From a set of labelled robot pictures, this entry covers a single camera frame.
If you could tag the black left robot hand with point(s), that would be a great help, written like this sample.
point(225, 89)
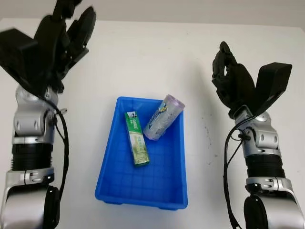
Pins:
point(51, 45)

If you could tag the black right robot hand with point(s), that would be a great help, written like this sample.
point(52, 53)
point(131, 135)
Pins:
point(238, 83)

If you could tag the green rectangular box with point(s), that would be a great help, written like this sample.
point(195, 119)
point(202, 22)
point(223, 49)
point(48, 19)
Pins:
point(138, 143)

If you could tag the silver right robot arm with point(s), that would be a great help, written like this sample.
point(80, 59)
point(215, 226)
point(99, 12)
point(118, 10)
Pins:
point(264, 152)

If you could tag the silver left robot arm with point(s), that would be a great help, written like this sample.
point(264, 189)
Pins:
point(31, 143)

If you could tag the blue plastic tray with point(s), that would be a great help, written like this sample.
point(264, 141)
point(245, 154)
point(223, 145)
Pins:
point(147, 181)

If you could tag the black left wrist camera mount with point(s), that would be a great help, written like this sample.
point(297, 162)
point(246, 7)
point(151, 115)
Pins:
point(21, 59)

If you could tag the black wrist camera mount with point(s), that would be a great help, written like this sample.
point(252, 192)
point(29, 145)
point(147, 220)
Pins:
point(21, 59)
point(271, 83)

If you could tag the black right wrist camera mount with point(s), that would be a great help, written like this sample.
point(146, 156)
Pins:
point(271, 83)

